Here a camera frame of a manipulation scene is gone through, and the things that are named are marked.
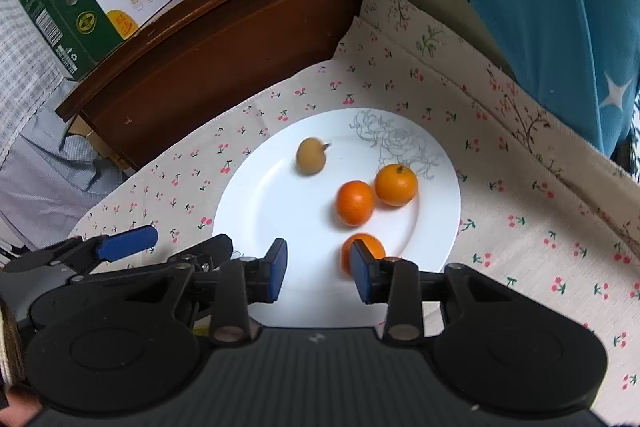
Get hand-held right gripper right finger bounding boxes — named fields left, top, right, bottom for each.
left=349, top=239, right=531, bottom=341

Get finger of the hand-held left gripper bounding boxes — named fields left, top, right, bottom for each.
left=70, top=233, right=234, bottom=287
left=5, top=224, right=160, bottom=278

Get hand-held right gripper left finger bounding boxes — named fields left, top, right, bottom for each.
left=119, top=238, right=289, bottom=343

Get white plate with grey flower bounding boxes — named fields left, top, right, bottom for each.
left=212, top=108, right=462, bottom=328

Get grey blue bed sheet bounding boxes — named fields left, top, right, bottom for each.
left=0, top=77, right=128, bottom=253

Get mandarin orange with stem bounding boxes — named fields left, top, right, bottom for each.
left=375, top=163, right=418, bottom=208

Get brown cardboard box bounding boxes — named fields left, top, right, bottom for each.
left=62, top=114, right=138, bottom=172

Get brown longan with stem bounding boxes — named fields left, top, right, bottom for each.
left=295, top=137, right=332, bottom=178

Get cherry print tablecloth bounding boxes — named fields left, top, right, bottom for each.
left=67, top=0, right=640, bottom=427

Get grey checked quilt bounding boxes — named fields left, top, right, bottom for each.
left=0, top=0, right=66, bottom=168

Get blue printed cloth with stars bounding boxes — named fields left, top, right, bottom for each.
left=340, top=0, right=640, bottom=185

